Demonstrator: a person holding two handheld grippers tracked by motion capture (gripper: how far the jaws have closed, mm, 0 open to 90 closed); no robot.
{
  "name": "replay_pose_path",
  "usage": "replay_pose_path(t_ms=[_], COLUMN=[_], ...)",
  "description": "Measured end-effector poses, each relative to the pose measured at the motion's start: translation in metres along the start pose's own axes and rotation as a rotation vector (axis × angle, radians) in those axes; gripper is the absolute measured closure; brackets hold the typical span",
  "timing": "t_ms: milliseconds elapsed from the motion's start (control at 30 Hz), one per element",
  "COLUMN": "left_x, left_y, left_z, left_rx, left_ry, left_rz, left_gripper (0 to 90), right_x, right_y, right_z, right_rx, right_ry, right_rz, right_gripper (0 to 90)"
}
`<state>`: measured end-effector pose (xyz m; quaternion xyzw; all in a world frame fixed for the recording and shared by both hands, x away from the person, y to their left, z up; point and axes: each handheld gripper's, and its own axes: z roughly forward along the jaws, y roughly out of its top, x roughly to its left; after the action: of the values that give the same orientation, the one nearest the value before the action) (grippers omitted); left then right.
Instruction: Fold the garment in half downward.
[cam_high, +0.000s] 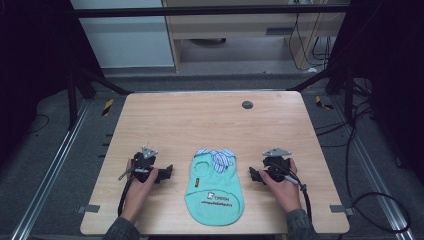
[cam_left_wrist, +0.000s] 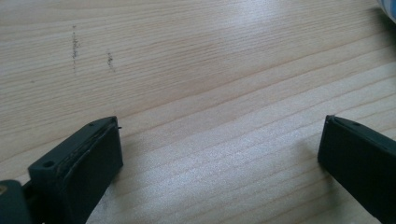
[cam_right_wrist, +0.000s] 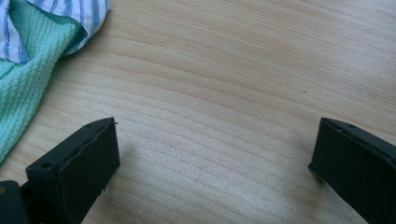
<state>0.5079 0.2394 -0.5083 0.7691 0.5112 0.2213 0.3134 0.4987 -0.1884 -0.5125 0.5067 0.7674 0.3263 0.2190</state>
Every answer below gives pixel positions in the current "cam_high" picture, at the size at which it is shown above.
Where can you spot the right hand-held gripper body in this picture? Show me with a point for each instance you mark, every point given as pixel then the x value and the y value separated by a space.
pixel 275 163

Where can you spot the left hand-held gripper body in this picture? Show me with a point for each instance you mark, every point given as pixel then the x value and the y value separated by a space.
pixel 144 163

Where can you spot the person's left hand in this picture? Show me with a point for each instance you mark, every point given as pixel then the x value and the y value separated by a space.
pixel 136 196

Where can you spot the person's right hand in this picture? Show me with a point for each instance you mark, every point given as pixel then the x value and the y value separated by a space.
pixel 286 195

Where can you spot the teal pet shirt striped collar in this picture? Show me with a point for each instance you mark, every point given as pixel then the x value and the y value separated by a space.
pixel 213 196

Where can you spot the grey round table grommet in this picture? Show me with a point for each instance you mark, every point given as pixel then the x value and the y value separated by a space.
pixel 247 105

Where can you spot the yellow black striped tape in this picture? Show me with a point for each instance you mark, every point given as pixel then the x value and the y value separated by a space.
pixel 321 103
pixel 107 107

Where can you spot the black metal stand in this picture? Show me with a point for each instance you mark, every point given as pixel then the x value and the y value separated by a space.
pixel 348 96
pixel 72 100

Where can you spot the white cabinet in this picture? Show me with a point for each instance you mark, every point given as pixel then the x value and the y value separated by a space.
pixel 126 40

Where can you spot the dark curtain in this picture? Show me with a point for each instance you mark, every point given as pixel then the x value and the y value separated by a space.
pixel 393 83
pixel 33 66

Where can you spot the light wooden desk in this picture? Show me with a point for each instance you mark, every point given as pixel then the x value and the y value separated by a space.
pixel 233 26

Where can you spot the black horizontal bar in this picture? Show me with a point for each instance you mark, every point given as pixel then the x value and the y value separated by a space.
pixel 200 10

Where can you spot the grey metal table bracket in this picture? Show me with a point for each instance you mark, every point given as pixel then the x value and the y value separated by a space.
pixel 340 209
pixel 88 209

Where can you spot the aluminium floor rail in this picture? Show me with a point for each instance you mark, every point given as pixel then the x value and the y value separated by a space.
pixel 376 176
pixel 50 166

